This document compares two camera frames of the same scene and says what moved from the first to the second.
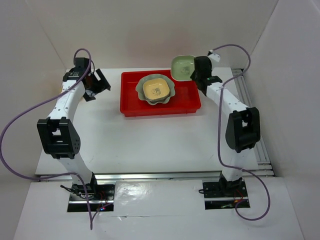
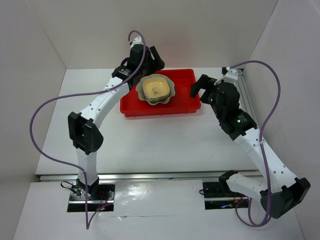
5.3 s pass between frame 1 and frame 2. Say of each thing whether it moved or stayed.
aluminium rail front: stayed
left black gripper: moved
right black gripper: moved
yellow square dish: stayed
